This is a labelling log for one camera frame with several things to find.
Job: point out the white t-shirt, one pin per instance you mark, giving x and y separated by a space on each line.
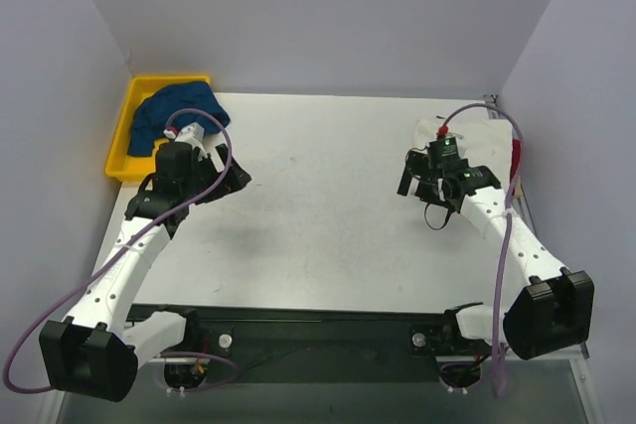
486 142

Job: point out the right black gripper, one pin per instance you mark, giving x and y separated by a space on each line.
414 174

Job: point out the folded dark red t-shirt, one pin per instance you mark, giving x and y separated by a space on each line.
515 158

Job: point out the yellow plastic bin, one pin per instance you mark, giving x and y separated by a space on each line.
119 165

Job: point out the blue t-shirt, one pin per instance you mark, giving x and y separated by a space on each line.
151 117

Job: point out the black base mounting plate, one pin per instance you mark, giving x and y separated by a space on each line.
251 345

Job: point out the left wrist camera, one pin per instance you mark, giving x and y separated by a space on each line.
192 134

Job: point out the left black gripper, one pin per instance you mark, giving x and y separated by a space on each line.
219 174

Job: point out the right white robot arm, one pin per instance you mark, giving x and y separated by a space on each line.
553 308

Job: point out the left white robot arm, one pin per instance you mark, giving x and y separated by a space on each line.
90 351

